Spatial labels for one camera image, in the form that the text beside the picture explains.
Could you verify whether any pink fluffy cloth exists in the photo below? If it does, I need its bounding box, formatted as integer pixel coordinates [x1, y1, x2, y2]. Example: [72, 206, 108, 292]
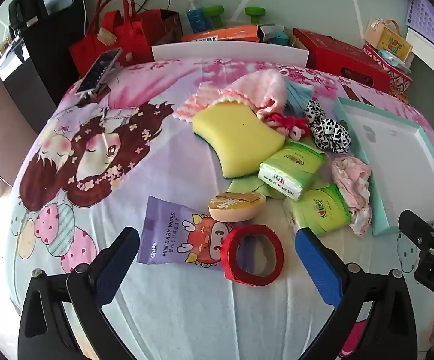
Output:
[220, 69, 287, 121]

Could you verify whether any light blue packet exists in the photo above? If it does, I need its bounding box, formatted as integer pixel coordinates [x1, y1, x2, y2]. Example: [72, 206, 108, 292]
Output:
[376, 49, 405, 64]

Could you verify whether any blue liquid bottle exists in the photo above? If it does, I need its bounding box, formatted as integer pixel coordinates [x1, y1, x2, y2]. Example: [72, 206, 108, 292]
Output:
[186, 0, 203, 34]

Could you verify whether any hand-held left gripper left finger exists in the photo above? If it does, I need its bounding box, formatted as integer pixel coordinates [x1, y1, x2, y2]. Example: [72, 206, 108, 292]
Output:
[18, 227, 140, 360]

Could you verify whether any red gift box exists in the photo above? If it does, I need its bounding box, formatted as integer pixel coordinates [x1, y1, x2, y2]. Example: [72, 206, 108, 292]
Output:
[292, 27, 392, 94]

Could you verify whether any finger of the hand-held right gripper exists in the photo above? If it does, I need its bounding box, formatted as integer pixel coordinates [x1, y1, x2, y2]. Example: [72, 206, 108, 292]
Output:
[398, 210, 434, 256]

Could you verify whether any teal shallow box tray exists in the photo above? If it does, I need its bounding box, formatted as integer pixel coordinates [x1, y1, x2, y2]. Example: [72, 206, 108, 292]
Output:
[332, 97, 434, 237]

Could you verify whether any purple baby wipes pack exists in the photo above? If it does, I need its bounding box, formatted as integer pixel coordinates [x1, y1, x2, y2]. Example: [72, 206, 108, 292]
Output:
[136, 196, 240, 271]

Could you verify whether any phone stand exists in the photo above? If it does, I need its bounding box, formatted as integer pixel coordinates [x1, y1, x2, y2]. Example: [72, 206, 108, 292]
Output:
[77, 67, 122, 102]

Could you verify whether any red tote bag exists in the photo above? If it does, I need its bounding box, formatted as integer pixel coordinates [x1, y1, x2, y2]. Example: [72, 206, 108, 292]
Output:
[68, 0, 161, 77]

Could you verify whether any black white cow-print scrunchie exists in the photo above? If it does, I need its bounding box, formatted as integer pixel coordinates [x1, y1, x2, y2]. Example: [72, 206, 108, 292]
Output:
[302, 99, 353, 154]

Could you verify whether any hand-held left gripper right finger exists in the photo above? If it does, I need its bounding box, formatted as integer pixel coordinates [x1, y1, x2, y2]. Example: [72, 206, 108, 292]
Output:
[294, 227, 416, 360]

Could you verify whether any orange cardboard box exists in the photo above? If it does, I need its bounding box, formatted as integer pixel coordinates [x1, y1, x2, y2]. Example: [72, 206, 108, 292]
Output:
[182, 25, 264, 44]

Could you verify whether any beige gift box with handle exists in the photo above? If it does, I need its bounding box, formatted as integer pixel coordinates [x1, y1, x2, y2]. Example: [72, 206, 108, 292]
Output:
[364, 17, 413, 61]

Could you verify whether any pink floral scrunchie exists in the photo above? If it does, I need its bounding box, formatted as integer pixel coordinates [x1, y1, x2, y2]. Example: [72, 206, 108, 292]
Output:
[331, 156, 373, 238]

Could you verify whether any green dumbbell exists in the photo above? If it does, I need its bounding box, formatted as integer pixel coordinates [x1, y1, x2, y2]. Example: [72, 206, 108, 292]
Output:
[245, 6, 264, 27]
[202, 5, 225, 30]

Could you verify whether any blue face mask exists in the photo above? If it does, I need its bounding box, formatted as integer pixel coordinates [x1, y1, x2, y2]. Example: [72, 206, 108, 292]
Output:
[284, 79, 315, 115]

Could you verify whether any black cabinet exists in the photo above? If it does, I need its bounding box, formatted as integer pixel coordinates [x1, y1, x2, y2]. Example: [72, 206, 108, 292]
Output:
[0, 5, 88, 136]

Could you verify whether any white board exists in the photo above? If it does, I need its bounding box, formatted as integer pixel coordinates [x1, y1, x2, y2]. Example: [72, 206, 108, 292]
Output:
[151, 42, 309, 70]

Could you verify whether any white table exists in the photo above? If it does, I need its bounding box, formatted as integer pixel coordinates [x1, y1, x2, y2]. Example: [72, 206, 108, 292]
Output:
[405, 28, 434, 94]

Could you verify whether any dark red paper bag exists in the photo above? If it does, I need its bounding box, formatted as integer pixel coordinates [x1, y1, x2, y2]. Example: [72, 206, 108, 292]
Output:
[138, 8, 183, 44]

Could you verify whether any red patterned box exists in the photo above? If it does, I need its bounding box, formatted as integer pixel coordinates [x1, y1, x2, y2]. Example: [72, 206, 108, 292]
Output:
[361, 44, 414, 96]

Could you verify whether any teal round container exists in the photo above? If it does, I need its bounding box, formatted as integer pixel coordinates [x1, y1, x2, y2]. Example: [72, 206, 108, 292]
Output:
[264, 24, 290, 44]

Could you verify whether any pink white checked cloth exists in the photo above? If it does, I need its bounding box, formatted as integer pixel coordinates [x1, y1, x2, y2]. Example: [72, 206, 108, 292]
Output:
[174, 82, 255, 121]

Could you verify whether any yellow sponge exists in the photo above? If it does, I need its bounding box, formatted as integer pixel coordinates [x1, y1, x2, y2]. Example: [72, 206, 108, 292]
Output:
[192, 103, 286, 179]

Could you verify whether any green tissue pack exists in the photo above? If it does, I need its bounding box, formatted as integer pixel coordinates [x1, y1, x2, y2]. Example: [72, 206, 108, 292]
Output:
[258, 142, 328, 200]
[284, 184, 353, 238]

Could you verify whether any smartphone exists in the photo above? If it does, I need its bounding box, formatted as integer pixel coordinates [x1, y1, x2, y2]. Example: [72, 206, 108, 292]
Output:
[75, 47, 123, 94]

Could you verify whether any light green cloth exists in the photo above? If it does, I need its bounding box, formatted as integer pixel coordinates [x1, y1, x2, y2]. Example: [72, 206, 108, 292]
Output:
[227, 139, 339, 201]

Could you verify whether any red strap ring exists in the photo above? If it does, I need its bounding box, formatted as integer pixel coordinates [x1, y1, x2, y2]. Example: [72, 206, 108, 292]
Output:
[220, 224, 284, 286]

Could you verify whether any cartoon printed bed sheet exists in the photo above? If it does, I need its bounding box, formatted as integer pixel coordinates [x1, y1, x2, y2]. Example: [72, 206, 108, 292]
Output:
[8, 54, 434, 360]

